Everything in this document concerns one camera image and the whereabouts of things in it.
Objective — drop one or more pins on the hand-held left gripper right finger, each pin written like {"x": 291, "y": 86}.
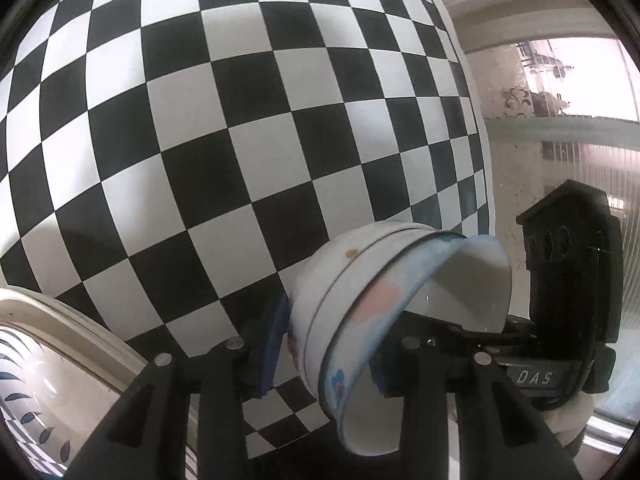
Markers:
{"x": 415, "y": 390}

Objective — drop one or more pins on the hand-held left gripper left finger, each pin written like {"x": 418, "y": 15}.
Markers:
{"x": 272, "y": 355}

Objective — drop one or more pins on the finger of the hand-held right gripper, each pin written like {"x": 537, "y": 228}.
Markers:
{"x": 517, "y": 330}

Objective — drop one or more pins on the light blue bowl with hearts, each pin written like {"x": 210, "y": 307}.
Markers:
{"x": 380, "y": 310}

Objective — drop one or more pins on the white bowl with red flowers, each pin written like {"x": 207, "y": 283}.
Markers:
{"x": 325, "y": 280}

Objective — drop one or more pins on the person's right hand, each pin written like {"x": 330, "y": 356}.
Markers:
{"x": 567, "y": 417}

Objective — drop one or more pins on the patterned frosted window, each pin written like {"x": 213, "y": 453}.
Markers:
{"x": 565, "y": 125}

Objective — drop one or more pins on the white plate with blue leaves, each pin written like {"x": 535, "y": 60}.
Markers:
{"x": 60, "y": 400}

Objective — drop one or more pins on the black and white checkered tablecloth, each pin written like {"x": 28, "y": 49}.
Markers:
{"x": 225, "y": 125}

